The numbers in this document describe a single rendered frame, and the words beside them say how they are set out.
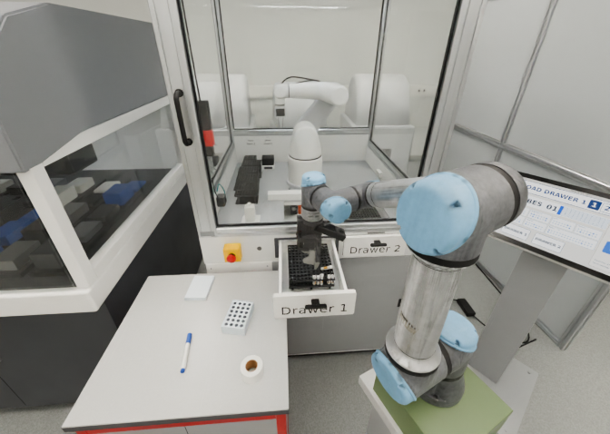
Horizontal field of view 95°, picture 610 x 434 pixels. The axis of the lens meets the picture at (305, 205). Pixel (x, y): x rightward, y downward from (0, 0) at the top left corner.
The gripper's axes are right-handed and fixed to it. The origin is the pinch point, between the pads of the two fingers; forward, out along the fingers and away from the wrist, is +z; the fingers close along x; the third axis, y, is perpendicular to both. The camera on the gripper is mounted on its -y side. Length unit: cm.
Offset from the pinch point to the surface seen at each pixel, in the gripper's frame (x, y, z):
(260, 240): -22.6, 22.7, 5.8
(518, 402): 10, -110, 94
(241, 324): 10.8, 28.1, 18.2
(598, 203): -5, -107, -19
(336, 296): 10.8, -5.8, 6.0
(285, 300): 10.9, 11.8, 6.9
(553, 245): -1, -93, -3
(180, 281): -16, 58, 22
